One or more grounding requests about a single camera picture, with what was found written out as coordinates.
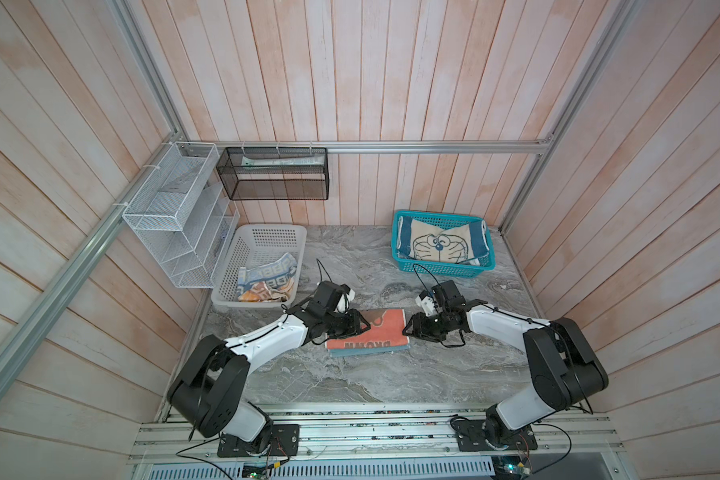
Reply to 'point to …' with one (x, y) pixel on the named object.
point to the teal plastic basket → (443, 220)
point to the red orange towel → (385, 334)
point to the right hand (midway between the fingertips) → (409, 332)
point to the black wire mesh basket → (275, 173)
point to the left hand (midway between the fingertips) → (366, 333)
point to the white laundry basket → (255, 244)
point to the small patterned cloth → (267, 283)
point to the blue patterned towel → (464, 243)
